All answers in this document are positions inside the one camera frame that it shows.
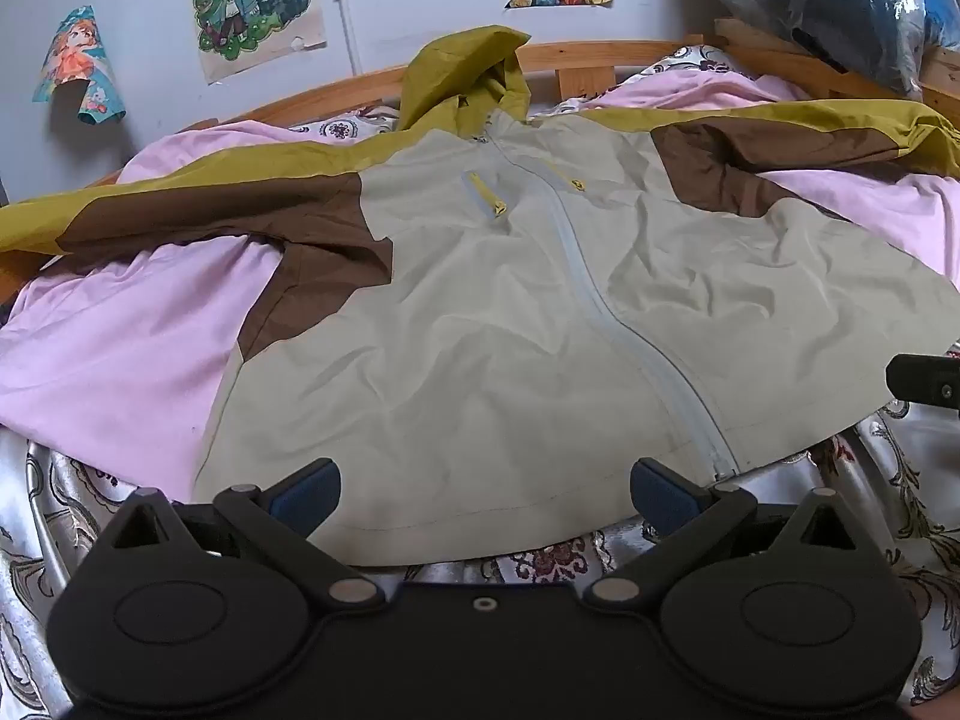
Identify beige brown yellow hooded jacket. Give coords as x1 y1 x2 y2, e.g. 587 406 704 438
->
0 26 960 567

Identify pink blanket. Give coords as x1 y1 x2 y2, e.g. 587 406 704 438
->
0 64 960 481

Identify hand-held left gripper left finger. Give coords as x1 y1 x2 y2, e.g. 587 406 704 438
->
97 457 387 612

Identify curled orange-haired figure poster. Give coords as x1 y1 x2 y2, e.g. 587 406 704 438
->
31 6 125 125

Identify clear plastic bag of clothes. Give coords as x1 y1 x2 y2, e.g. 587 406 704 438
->
679 0 960 102

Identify white wall cable conduit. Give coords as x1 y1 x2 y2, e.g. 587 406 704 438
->
326 0 361 72

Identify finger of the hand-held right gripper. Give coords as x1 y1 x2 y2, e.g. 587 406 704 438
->
885 352 960 412

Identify blond figure wall poster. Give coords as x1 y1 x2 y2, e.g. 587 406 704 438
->
187 0 327 83

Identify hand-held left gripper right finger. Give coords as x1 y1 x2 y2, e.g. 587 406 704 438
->
581 457 863 612

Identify floral satin bedsheet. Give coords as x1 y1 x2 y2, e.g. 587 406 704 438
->
0 41 960 720

